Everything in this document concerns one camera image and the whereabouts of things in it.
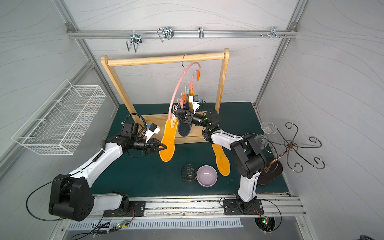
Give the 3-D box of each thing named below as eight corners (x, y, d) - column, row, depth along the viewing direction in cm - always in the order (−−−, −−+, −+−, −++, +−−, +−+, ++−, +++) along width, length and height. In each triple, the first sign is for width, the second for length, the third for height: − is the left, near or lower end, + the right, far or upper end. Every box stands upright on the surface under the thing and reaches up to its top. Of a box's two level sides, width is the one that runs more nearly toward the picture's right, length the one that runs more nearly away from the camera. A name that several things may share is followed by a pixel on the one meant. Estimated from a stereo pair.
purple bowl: (196, 188, 81) (196, 185, 77) (196, 168, 88) (196, 165, 84) (217, 188, 81) (218, 185, 77) (215, 168, 88) (216, 165, 84)
